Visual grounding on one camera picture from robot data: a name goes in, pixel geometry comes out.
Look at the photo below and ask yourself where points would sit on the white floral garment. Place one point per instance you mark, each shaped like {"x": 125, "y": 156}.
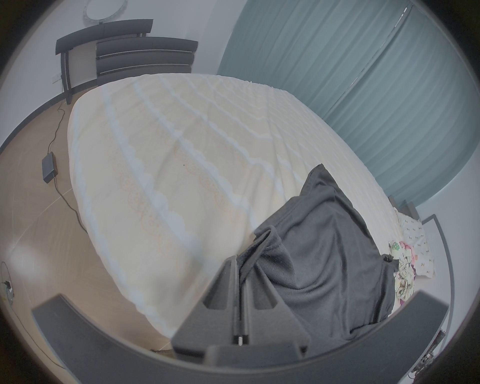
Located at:
{"x": 404, "y": 267}

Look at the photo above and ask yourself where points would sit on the grey power adapter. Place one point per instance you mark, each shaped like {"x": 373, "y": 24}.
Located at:
{"x": 49, "y": 167}

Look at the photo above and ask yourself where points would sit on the dark grey dressing table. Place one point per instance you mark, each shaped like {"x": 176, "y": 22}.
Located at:
{"x": 75, "y": 41}

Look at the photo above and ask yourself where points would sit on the dark grey garment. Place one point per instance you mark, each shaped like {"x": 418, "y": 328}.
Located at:
{"x": 330, "y": 255}

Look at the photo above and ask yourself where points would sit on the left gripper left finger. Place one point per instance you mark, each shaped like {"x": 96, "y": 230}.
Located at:
{"x": 217, "y": 322}

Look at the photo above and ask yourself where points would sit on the bed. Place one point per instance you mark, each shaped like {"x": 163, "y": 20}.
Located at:
{"x": 180, "y": 157}

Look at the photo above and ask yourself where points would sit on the dark grey chest of drawers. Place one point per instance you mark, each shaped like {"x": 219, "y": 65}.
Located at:
{"x": 146, "y": 56}

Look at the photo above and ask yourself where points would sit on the blue-green curtain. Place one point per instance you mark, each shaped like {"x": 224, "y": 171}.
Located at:
{"x": 405, "y": 112}
{"x": 292, "y": 52}

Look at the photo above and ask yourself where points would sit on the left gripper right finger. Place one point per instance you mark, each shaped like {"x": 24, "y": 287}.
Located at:
{"x": 270, "y": 324}

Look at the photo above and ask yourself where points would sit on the round mirror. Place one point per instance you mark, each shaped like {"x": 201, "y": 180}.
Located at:
{"x": 90, "y": 17}

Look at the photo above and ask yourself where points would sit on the white printed pillow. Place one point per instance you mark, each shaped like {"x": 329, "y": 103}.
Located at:
{"x": 418, "y": 243}

